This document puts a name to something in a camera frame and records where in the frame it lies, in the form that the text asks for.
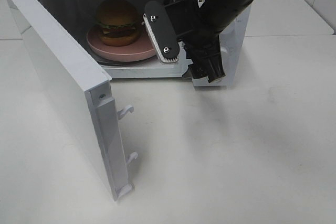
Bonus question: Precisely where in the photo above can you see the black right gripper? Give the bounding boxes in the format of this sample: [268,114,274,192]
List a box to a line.
[164,0,225,83]

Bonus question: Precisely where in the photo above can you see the burger with lettuce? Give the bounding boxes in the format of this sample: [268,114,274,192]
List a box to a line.
[95,0,141,47]

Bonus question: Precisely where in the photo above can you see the pink round plate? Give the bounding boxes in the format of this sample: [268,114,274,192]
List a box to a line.
[86,22,156,62]

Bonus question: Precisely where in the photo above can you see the white timer knob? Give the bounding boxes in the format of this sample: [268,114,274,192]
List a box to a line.
[220,46,229,56]

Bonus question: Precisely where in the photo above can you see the white microwave door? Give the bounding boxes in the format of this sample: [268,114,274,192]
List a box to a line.
[7,0,138,200]

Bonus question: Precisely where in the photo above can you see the glass microwave turntable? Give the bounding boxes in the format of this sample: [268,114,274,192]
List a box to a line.
[92,54,157,66]

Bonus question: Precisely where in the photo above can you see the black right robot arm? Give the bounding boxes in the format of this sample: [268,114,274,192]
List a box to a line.
[164,0,254,83]

